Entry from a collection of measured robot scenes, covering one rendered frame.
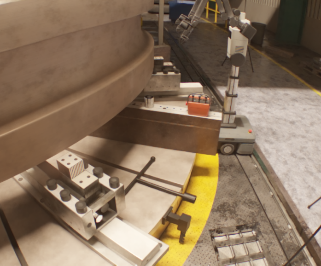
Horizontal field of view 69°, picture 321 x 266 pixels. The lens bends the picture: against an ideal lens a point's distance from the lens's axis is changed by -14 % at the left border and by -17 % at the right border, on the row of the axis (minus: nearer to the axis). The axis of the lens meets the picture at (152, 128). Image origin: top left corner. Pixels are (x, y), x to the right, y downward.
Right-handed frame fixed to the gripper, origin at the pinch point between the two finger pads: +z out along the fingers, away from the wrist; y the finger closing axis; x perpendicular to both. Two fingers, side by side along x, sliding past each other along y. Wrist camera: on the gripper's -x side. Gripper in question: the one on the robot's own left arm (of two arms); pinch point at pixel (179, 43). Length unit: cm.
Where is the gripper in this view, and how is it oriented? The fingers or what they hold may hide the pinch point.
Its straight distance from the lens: 251.5
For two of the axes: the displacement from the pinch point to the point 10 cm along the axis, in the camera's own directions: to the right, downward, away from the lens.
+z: -5.1, 7.2, 4.8
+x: 8.6, 4.7, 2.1
